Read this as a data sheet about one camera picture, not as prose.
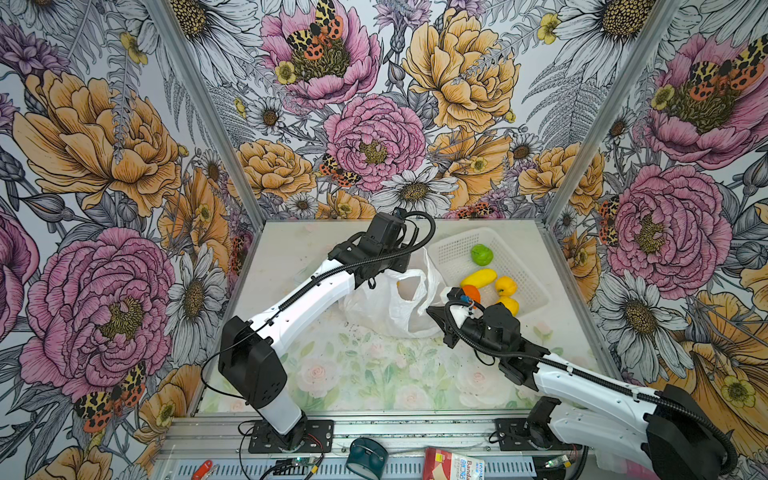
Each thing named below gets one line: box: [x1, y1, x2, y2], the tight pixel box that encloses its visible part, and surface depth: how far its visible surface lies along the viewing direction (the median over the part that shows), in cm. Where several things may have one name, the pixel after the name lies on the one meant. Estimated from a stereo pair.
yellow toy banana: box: [461, 268, 498, 289], surface depth 103 cm
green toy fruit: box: [471, 244, 493, 267], surface depth 107 cm
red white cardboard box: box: [423, 447, 486, 480], surface depth 69 cm
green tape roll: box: [346, 437, 389, 480], surface depth 66 cm
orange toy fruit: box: [462, 284, 481, 303], surface depth 96 cm
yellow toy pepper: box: [495, 276, 517, 297], surface depth 99 cm
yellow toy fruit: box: [496, 290, 520, 317], surface depth 94 cm
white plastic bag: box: [339, 247, 445, 337], surface depth 81 cm
